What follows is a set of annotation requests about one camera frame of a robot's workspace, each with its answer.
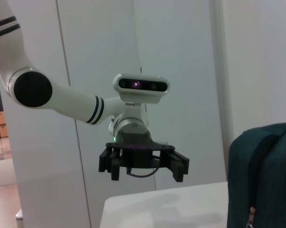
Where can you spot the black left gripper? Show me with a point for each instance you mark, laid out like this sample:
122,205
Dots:
138,159

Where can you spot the dark teal insulated lunch bag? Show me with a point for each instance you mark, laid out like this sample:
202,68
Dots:
266,180

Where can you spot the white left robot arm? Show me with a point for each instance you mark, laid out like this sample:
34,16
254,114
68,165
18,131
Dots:
69,102

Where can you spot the brown cardboard box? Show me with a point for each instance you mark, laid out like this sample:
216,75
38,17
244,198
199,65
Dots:
3,131
1,117

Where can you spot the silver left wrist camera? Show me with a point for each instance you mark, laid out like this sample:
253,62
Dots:
143,89

